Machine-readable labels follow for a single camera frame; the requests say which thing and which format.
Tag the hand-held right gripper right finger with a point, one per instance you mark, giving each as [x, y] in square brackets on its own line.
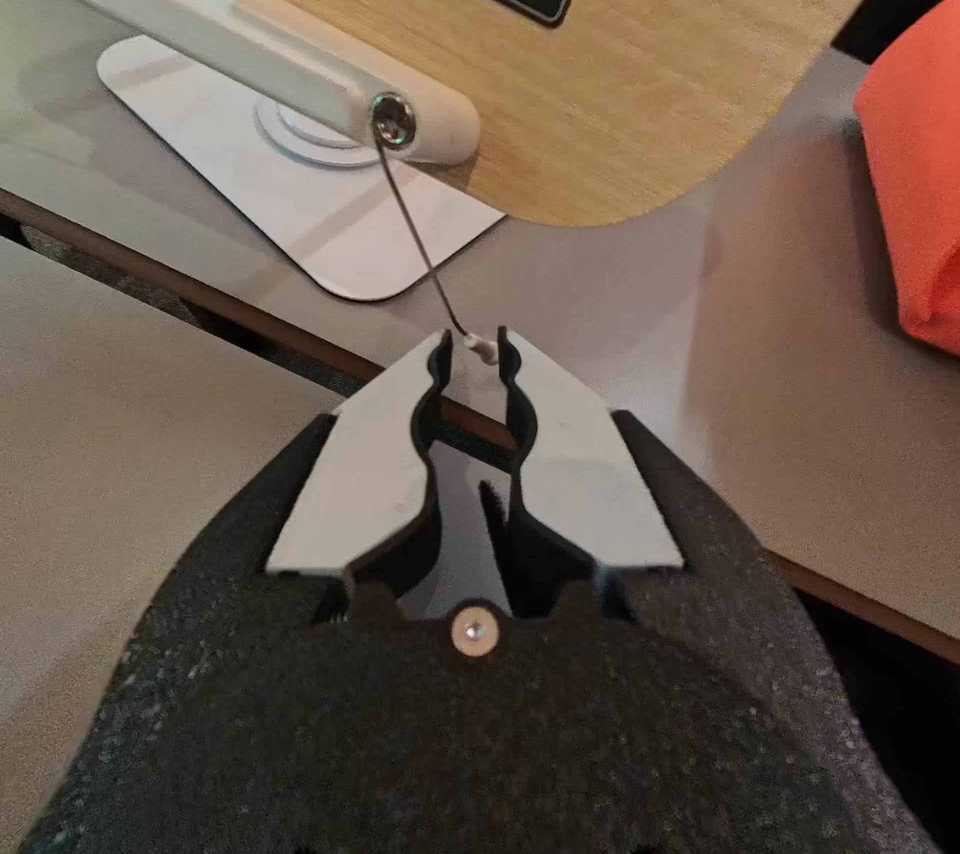
[600, 486]

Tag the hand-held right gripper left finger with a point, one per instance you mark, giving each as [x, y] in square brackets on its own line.
[352, 494]

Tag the wooden tilting board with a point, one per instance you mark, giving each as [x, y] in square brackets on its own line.
[637, 81]

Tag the grey desk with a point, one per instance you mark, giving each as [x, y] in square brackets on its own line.
[750, 381]

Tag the orange box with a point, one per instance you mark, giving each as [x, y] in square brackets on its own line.
[922, 194]

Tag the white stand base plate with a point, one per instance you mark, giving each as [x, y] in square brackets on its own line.
[300, 231]

